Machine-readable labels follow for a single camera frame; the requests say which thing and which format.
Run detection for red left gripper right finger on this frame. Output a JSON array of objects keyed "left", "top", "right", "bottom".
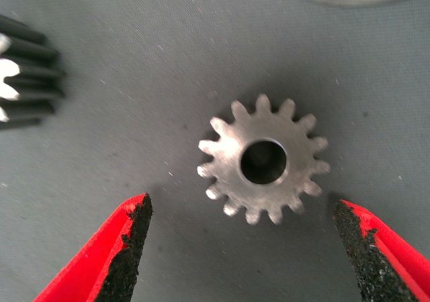
[{"left": 332, "top": 199, "right": 430, "bottom": 302}]

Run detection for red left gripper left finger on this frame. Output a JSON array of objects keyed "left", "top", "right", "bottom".
[{"left": 33, "top": 193, "right": 154, "bottom": 302}]

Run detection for steel planetary gear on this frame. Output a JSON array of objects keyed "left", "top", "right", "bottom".
[
  {"left": 0, "top": 13, "right": 67, "bottom": 132},
  {"left": 197, "top": 93, "right": 331, "bottom": 225}
]

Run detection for dark grey table cloth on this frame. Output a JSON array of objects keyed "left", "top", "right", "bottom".
[{"left": 0, "top": 0, "right": 430, "bottom": 302}]

